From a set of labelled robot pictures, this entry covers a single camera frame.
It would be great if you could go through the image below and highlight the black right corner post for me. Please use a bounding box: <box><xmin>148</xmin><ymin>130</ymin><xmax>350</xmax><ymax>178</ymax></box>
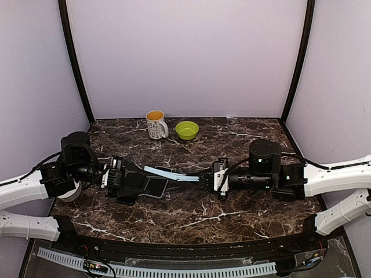
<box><xmin>280</xmin><ymin>0</ymin><xmax>315</xmax><ymax>125</ymax></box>

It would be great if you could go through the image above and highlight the small green circuit board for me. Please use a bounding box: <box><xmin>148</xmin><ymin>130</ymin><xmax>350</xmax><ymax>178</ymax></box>
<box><xmin>83</xmin><ymin>259</ymin><xmax>109</xmax><ymax>275</ymax></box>

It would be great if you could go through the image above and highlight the white patterned mug orange inside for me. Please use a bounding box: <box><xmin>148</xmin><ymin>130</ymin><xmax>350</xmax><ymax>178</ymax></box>
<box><xmin>146</xmin><ymin>111</ymin><xmax>169</xmax><ymax>140</ymax></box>

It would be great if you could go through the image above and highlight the lime green plastic bowl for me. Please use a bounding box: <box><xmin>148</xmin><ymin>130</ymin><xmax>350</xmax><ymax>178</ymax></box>
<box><xmin>175</xmin><ymin>121</ymin><xmax>199</xmax><ymax>141</ymax></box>

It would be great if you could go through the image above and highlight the white fluted ramekin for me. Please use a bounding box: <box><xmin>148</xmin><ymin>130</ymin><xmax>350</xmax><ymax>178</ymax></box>
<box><xmin>57</xmin><ymin>181</ymin><xmax>82</xmax><ymax>203</ymax></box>

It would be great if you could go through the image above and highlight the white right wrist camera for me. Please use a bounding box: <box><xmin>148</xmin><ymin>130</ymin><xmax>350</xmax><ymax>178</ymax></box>
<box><xmin>213</xmin><ymin>170</ymin><xmax>229</xmax><ymax>196</ymax></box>

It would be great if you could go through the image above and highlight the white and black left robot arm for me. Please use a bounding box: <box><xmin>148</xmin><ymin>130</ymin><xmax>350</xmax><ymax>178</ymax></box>
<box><xmin>1</xmin><ymin>131</ymin><xmax>142</xmax><ymax>253</ymax></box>

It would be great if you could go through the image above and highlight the black phone in black case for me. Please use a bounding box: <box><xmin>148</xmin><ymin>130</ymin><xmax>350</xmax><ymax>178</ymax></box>
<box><xmin>116</xmin><ymin>195</ymin><xmax>137</xmax><ymax>206</ymax></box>

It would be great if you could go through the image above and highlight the black left corner post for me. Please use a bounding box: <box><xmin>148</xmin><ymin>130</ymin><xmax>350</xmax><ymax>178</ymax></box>
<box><xmin>58</xmin><ymin>0</ymin><xmax>95</xmax><ymax>125</ymax></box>

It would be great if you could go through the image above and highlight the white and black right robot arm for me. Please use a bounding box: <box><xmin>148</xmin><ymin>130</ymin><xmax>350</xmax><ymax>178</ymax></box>
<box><xmin>198</xmin><ymin>139</ymin><xmax>370</xmax><ymax>251</ymax></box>

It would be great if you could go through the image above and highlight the black front table rail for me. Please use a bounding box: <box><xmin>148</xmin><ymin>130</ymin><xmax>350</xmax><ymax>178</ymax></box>
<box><xmin>28</xmin><ymin>222</ymin><xmax>345</xmax><ymax>263</ymax></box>

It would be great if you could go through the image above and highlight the phone in lavender case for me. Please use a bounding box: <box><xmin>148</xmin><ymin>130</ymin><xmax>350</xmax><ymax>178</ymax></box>
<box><xmin>144</xmin><ymin>179</ymin><xmax>169</xmax><ymax>199</ymax></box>

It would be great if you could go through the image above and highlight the black phone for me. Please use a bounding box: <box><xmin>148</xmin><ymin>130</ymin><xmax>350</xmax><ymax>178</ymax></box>
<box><xmin>116</xmin><ymin>195</ymin><xmax>137</xmax><ymax>206</ymax></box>
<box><xmin>155</xmin><ymin>166</ymin><xmax>172</xmax><ymax>172</ymax></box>

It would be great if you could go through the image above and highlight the light blue phone case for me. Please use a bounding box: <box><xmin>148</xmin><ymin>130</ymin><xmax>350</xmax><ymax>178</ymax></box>
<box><xmin>144</xmin><ymin>166</ymin><xmax>199</xmax><ymax>182</ymax></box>

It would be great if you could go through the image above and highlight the black corner post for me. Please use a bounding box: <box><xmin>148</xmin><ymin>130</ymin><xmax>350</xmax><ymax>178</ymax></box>
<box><xmin>58</xmin><ymin>0</ymin><xmax>95</xmax><ymax>125</ymax></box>
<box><xmin>280</xmin><ymin>0</ymin><xmax>315</xmax><ymax>125</ymax></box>

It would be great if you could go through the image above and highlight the white slotted cable duct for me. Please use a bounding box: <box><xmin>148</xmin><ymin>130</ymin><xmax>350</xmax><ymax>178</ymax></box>
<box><xmin>37</xmin><ymin>247</ymin><xmax>277</xmax><ymax>277</ymax></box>

